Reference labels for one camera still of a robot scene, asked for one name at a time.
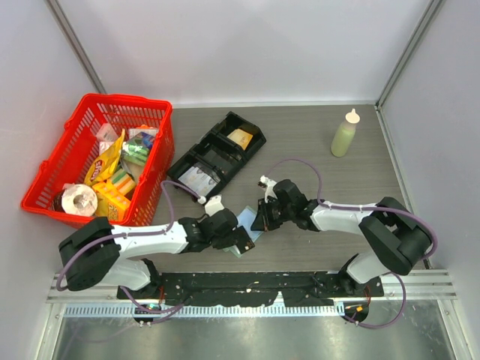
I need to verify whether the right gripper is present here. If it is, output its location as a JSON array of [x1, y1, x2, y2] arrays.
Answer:
[[251, 196, 295, 232]]

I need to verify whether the green leather card holder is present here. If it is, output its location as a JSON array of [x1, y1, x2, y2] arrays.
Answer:
[[223, 206, 263, 258]]

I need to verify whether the dark credit card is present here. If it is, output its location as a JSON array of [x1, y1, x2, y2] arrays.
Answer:
[[234, 226, 255, 255]]

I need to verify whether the white credit card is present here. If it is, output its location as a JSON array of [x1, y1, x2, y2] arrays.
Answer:
[[193, 168, 218, 197]]

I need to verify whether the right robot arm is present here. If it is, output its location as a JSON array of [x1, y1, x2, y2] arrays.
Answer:
[[250, 176, 437, 296]]

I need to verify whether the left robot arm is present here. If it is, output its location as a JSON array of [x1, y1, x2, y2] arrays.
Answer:
[[55, 208, 250, 299]]

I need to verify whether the white card in tray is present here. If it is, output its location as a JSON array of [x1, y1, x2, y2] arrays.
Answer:
[[178, 166, 206, 196]]

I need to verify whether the tan card in tray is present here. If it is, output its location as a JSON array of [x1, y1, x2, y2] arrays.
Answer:
[[227, 128, 253, 151]]

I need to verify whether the black plastic organizer tray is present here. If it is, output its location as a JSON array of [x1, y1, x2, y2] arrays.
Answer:
[[167, 111, 266, 199]]

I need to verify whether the green yellow sponge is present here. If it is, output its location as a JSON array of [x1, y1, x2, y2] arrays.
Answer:
[[110, 169, 137, 196]]

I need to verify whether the yellow cracker box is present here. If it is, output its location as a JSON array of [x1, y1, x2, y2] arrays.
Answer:
[[92, 182, 131, 221]]

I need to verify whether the green squeeze bottle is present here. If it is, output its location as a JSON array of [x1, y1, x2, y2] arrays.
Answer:
[[331, 108, 360, 158]]

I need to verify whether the green sponge pack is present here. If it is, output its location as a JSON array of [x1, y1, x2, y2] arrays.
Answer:
[[121, 139, 153, 165]]

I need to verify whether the yellow snack bag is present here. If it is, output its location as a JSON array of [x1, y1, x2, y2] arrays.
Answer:
[[83, 129, 125, 187]]

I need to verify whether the toilet paper roll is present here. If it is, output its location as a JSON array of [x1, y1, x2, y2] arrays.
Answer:
[[61, 184, 98, 217]]

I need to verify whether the white small packet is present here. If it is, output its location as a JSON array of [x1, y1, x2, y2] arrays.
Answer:
[[95, 123, 118, 142]]

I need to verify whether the dark round can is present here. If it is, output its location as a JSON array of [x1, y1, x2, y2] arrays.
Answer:
[[52, 191, 65, 212]]

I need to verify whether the red plastic shopping basket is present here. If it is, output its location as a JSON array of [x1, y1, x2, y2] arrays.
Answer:
[[21, 93, 175, 229]]

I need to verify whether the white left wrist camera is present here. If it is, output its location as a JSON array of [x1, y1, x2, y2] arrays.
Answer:
[[197, 195, 224, 216]]

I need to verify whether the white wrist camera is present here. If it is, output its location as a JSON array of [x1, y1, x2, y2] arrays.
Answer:
[[258, 175, 277, 203], [197, 195, 224, 216]]

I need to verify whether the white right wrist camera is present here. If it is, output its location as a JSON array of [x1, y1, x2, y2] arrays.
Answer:
[[258, 175, 277, 203]]

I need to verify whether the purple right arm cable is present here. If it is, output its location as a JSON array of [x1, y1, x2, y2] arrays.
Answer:
[[262, 158, 439, 330]]

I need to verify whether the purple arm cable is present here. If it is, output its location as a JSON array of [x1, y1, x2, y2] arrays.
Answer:
[[54, 180, 209, 324], [262, 158, 439, 330]]

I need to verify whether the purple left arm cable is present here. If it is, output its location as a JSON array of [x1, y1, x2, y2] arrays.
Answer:
[[54, 180, 209, 324]]

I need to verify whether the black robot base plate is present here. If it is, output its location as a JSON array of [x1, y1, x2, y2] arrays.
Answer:
[[130, 271, 384, 308]]

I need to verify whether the aluminium front rail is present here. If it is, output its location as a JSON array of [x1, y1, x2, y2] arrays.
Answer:
[[47, 270, 457, 323]]

